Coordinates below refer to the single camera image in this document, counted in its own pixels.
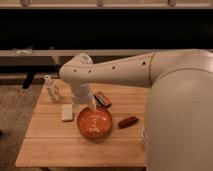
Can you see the orange ceramic bowl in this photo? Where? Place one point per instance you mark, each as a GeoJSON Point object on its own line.
{"type": "Point", "coordinates": [94, 124]}

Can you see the white sponge block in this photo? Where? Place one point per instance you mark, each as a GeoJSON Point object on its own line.
{"type": "Point", "coordinates": [67, 112]}

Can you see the wooden table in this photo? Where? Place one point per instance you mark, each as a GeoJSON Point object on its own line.
{"type": "Point", "coordinates": [50, 142]}

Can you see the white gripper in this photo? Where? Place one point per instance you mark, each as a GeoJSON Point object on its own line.
{"type": "Point", "coordinates": [82, 94]}

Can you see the white cup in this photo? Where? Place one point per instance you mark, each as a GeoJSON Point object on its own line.
{"type": "Point", "coordinates": [144, 134]}

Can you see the white plastic bottle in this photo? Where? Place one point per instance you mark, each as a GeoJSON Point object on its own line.
{"type": "Point", "coordinates": [52, 89]}

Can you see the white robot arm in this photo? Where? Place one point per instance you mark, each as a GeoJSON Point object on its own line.
{"type": "Point", "coordinates": [178, 133]}

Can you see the brown chocolate bar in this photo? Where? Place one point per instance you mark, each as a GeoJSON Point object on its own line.
{"type": "Point", "coordinates": [127, 122]}

